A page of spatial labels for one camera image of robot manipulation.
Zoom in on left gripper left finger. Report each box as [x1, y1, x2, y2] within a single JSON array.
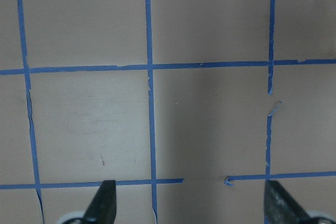
[[82, 180, 116, 224]]

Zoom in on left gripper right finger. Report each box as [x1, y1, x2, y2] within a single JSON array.
[[264, 180, 311, 224]]

